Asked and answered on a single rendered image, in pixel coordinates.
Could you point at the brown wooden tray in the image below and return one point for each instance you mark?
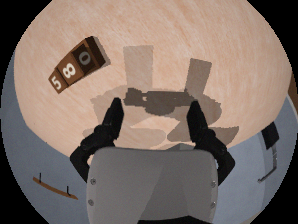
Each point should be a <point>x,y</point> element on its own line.
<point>94,52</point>

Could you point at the brown cube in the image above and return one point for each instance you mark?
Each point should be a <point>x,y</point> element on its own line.
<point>57,81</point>
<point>76,65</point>

